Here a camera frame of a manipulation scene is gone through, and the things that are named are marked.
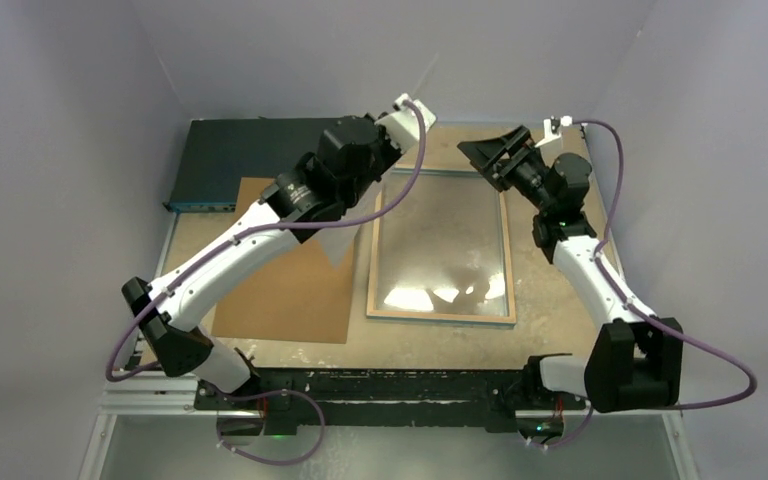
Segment brown backing board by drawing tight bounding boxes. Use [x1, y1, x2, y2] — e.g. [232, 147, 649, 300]
[210, 176, 359, 346]

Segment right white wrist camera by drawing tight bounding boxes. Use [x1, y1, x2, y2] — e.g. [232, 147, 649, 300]
[535, 115, 573, 149]

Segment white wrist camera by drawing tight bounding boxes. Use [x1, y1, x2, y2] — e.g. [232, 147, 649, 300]
[535, 115, 573, 149]
[374, 93, 437, 154]

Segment black aluminium mounting rail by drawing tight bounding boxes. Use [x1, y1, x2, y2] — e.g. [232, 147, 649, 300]
[97, 367, 682, 439]

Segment hot air balloon photo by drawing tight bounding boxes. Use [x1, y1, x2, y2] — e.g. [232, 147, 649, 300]
[314, 182, 382, 267]

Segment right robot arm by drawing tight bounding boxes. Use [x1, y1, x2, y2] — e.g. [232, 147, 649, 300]
[457, 126, 683, 413]

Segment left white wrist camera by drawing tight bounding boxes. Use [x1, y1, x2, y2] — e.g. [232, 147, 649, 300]
[374, 93, 437, 154]

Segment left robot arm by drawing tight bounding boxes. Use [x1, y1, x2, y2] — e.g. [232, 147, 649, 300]
[122, 113, 430, 409]

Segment dark blue flat box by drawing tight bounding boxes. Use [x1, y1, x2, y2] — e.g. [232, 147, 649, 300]
[164, 118, 337, 213]

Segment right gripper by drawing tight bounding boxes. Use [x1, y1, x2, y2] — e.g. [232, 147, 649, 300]
[458, 126, 555, 213]

